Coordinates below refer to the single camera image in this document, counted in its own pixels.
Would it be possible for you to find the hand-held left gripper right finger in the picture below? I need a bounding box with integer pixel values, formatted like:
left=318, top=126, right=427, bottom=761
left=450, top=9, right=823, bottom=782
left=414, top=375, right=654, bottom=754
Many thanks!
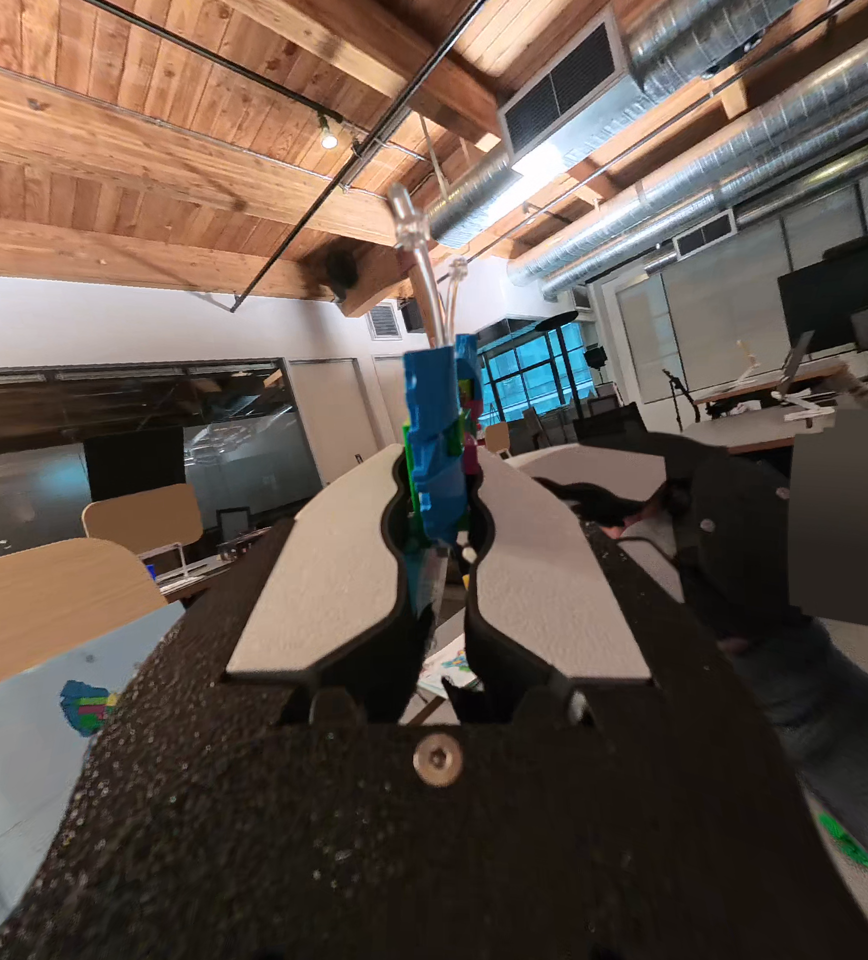
left=443, top=446, right=654, bottom=727

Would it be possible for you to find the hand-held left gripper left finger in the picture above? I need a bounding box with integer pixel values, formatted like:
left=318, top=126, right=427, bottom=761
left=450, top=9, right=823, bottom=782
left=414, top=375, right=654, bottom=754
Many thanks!
left=225, top=442, right=437, bottom=725

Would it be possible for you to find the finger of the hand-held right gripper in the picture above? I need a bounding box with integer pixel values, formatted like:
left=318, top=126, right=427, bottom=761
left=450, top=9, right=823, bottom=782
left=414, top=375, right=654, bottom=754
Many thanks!
left=511, top=442, right=668, bottom=489

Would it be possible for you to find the blue lego assembly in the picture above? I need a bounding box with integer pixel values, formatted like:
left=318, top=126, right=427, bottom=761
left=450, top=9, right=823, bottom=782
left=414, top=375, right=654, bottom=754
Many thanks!
left=389, top=183, right=485, bottom=625

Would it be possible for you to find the person's right forearm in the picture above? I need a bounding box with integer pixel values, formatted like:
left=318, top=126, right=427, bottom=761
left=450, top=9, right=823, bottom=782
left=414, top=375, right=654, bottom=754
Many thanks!
left=730, top=622, right=868, bottom=897

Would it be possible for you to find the green lego piece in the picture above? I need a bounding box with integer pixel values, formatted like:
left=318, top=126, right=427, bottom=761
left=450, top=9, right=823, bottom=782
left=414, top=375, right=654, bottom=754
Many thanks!
left=816, top=813, right=868, bottom=879

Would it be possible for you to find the grey office table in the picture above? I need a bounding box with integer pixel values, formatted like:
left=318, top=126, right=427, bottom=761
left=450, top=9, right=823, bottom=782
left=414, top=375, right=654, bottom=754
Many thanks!
left=677, top=405, right=855, bottom=456

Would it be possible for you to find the colourful printed paper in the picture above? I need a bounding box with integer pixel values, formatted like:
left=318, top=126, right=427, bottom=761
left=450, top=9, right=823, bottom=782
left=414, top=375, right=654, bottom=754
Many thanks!
left=417, top=645, right=480, bottom=703

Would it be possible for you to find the white laptop stand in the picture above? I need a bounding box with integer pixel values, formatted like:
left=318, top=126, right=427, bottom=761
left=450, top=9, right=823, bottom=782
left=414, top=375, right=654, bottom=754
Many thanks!
left=775, top=386, right=837, bottom=423

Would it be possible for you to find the wooden chair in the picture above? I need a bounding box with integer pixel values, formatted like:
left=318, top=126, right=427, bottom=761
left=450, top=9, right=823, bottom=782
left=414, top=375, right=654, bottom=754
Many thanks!
left=0, top=536, right=170, bottom=706
left=81, top=483, right=204, bottom=561

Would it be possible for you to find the black round ceiling speaker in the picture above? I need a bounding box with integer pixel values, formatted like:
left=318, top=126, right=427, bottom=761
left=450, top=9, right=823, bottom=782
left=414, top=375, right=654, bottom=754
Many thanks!
left=325, top=251, right=361, bottom=302

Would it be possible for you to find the metal ceiling vent unit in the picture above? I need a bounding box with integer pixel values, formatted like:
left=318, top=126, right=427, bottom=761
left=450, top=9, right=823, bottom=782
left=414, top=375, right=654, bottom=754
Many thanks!
left=497, top=7, right=657, bottom=163

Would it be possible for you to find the large black wall screen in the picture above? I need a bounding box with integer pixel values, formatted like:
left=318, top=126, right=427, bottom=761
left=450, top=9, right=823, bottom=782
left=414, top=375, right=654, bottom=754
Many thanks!
left=777, top=225, right=868, bottom=355

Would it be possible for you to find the short silver spiral duct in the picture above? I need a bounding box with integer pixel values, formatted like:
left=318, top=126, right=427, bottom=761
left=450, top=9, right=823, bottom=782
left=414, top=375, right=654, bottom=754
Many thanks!
left=425, top=150, right=525, bottom=250

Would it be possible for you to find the long silver spiral duct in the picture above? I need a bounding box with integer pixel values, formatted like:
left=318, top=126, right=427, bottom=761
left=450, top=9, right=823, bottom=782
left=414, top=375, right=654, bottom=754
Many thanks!
left=507, top=11, right=868, bottom=290

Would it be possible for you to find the wide silver spiral duct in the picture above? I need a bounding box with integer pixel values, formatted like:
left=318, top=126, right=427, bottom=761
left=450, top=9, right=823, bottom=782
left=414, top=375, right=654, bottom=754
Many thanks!
left=621, top=0, right=807, bottom=103

